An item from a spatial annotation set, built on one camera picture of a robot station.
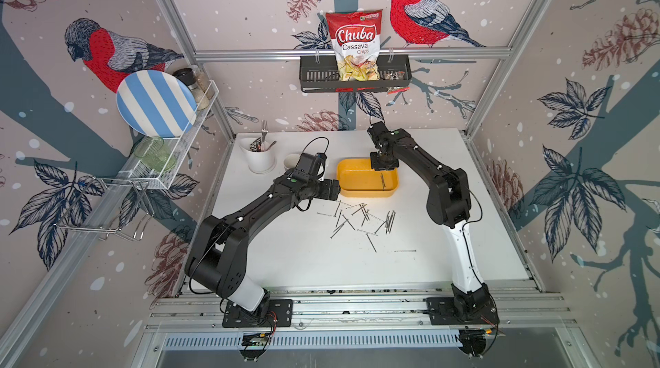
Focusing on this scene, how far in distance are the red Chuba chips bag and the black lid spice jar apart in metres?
0.48

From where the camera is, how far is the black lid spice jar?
0.81 meters

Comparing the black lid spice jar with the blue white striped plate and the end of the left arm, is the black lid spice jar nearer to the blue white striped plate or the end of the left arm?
the blue white striped plate

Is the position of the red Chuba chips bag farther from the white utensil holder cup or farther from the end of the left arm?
the white utensil holder cup

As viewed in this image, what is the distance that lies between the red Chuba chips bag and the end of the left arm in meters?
0.33

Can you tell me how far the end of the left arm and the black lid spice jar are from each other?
0.42 metres

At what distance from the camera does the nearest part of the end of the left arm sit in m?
0.66

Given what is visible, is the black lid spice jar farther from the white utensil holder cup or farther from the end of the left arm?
the end of the left arm

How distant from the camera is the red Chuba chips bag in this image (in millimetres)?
806

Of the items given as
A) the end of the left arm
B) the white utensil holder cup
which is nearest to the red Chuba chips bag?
the end of the left arm

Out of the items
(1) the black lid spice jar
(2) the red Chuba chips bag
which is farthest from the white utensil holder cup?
(2) the red Chuba chips bag

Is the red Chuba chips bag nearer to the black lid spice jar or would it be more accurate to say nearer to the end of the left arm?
the end of the left arm

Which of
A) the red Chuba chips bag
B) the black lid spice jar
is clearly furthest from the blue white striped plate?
the red Chuba chips bag

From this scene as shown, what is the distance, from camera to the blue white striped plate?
0.69 m

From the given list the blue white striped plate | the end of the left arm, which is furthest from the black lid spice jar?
the end of the left arm
